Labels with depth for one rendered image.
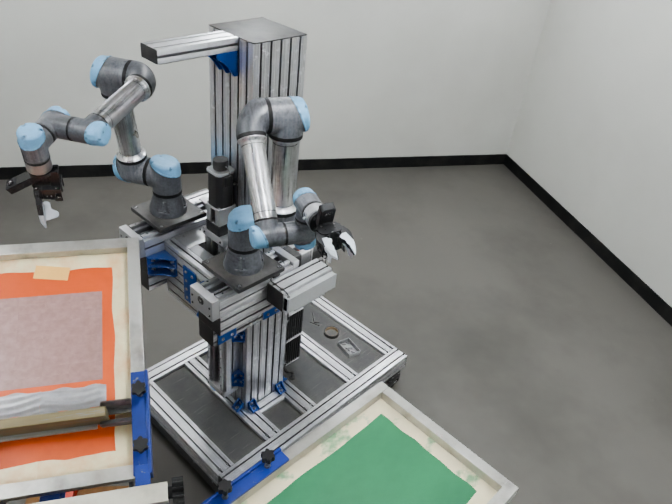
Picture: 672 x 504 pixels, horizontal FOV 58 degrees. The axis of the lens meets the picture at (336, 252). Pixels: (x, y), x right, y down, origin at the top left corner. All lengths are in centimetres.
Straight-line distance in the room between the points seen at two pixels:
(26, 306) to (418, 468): 135
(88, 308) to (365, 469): 103
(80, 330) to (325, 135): 395
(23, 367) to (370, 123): 428
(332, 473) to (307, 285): 73
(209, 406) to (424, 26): 375
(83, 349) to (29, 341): 16
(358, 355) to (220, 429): 90
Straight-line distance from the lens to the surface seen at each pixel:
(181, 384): 328
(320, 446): 209
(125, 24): 513
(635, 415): 407
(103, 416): 184
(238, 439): 304
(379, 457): 209
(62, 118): 204
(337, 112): 558
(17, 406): 200
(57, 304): 210
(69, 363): 202
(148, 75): 226
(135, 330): 199
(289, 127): 199
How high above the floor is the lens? 261
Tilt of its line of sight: 35 degrees down
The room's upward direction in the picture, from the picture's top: 7 degrees clockwise
